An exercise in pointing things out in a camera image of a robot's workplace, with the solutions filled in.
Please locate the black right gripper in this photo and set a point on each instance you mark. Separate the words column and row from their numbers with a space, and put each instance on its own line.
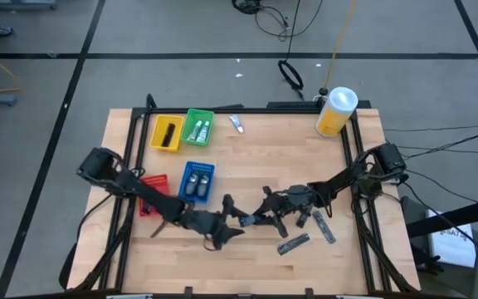
column 301, row 198

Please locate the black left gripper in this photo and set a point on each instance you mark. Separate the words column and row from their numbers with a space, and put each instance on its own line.
column 208, row 226

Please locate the black comb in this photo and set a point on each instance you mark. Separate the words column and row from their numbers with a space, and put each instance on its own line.
column 294, row 243
column 324, row 227
column 168, row 135

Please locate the dark grey deodorant bottle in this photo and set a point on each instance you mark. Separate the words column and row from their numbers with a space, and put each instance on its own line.
column 192, row 183
column 203, row 184

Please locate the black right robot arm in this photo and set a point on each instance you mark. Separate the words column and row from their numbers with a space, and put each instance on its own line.
column 338, row 182

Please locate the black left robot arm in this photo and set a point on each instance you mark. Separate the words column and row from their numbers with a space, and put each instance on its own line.
column 147, row 195

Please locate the blue plastic basket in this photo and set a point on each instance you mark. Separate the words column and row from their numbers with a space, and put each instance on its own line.
column 197, row 166

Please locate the red plastic basket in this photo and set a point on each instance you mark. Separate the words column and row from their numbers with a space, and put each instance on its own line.
column 157, row 181

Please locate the green white toothpaste tube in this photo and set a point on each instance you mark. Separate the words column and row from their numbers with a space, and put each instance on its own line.
column 194, row 130
column 203, row 133

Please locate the white blue toothpaste tube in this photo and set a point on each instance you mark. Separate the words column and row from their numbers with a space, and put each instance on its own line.
column 237, row 124

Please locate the white wipes canister yellow label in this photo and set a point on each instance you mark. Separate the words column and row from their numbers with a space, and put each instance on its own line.
column 332, row 120

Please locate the green plastic basket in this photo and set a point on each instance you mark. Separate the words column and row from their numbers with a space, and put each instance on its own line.
column 199, row 114

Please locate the yellow plastic basket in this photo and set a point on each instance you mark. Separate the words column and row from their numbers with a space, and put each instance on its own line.
column 158, row 130

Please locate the black slanted bar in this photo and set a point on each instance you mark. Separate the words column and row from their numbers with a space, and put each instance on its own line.
column 450, row 216

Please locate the white printed box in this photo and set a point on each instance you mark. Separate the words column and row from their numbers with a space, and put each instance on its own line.
column 450, row 243

